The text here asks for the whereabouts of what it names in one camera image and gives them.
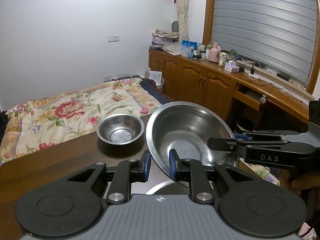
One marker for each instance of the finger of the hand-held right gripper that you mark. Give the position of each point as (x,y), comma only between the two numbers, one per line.
(222,145)
(265,135)

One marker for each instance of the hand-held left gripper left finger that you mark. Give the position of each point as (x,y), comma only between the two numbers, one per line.
(147,165)

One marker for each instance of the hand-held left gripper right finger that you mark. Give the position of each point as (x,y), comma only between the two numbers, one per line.
(172,165)

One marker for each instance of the large steel bowl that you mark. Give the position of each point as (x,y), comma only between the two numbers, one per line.
(185,125)

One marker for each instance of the small steel bowl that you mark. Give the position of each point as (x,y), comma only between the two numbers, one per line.
(120,130)

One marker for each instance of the person's right hand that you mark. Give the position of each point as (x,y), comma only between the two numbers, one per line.
(306,183)

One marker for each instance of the black trash bin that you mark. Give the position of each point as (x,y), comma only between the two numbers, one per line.
(245,125)

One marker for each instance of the white curved object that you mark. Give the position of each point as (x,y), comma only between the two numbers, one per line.
(160,186)

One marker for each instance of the open wooden drawer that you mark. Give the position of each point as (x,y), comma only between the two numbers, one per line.
(247,97)

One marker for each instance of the white power strip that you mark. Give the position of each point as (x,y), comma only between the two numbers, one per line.
(255,75)

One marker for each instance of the small black box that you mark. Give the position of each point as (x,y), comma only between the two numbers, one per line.
(283,76)

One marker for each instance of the wooden cabinet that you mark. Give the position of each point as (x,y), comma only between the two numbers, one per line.
(195,77)

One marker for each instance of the lavender tissue box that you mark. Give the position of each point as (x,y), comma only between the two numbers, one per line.
(231,67)

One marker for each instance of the white jar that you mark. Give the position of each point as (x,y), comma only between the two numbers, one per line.
(223,59)

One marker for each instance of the green bottle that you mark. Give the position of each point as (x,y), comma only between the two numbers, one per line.
(232,55)

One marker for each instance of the white paper bag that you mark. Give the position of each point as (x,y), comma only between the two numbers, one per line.
(155,77)

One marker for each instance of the pink thermos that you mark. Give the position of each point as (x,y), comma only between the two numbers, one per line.
(214,52)

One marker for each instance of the white bottle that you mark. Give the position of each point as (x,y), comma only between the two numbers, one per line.
(209,52)

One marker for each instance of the floral blanket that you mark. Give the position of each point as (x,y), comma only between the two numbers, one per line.
(62,115)

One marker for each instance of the blue packets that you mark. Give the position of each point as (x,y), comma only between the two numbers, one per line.
(188,46)

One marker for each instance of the clear plastic bag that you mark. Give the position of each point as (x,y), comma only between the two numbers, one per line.
(175,50)

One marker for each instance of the grey window blind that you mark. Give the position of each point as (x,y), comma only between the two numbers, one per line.
(262,25)

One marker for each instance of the pile of folded cloths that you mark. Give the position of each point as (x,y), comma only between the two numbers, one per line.
(165,36)

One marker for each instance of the green ribbed object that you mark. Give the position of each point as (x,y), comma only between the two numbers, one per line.
(175,26)

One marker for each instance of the cream curtain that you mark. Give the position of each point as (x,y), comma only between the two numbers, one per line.
(182,17)

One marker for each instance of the dark red and navy cloth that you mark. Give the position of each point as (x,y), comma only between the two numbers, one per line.
(3,125)

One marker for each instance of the white wall switch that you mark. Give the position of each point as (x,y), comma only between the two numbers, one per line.
(113,38)

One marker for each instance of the wooden window frame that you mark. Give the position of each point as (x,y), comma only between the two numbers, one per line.
(208,10)

